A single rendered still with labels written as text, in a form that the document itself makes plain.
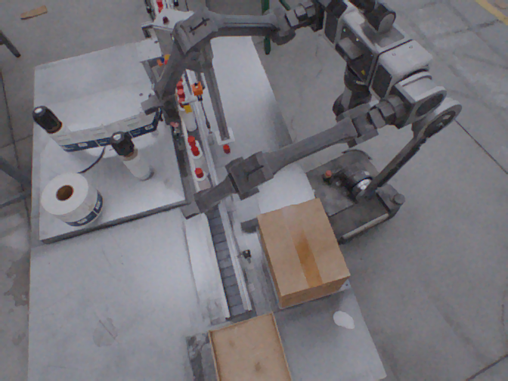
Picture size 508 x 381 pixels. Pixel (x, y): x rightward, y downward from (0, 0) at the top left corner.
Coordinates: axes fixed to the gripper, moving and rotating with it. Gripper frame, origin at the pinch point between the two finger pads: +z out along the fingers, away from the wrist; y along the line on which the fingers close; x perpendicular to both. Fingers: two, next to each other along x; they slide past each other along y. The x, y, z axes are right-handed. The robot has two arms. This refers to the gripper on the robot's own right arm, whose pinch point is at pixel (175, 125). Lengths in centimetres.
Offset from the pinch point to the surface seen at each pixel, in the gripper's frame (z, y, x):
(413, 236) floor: 100, 61, 125
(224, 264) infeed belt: 13, 66, 5
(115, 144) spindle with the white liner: -15.4, 13.8, -23.4
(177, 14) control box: -45.9, -10.2, 14.7
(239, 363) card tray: 17, 103, 0
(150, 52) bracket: -12.5, -36.0, -2.6
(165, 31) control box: -44.7, -4.7, 9.2
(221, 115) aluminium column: -0.5, 1.5, 21.2
